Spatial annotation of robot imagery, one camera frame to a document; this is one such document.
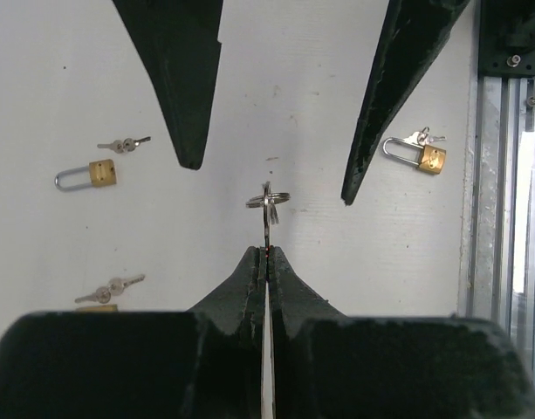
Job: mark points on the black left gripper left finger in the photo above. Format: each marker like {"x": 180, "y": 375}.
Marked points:
{"x": 205, "y": 362}

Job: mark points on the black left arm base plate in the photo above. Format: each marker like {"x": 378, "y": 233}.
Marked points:
{"x": 506, "y": 47}

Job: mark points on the brass padlock with keys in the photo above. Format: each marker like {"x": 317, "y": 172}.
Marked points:
{"x": 430, "y": 159}

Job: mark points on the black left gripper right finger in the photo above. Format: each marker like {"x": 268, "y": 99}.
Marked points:
{"x": 329, "y": 365}

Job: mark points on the small brass padlock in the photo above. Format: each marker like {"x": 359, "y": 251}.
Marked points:
{"x": 100, "y": 174}

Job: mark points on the aluminium front rail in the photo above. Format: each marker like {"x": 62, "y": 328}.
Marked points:
{"x": 497, "y": 274}

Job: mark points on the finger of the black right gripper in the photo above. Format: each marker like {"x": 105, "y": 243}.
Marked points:
{"x": 177, "y": 42}
{"x": 413, "y": 34}

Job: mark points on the medium brass padlock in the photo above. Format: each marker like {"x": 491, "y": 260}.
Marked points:
{"x": 98, "y": 309}

